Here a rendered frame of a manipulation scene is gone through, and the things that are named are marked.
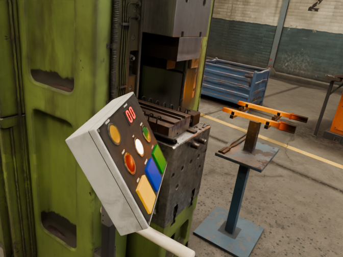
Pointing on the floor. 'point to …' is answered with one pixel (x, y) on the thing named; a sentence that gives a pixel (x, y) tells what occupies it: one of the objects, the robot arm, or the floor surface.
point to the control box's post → (107, 235)
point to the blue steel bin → (235, 81)
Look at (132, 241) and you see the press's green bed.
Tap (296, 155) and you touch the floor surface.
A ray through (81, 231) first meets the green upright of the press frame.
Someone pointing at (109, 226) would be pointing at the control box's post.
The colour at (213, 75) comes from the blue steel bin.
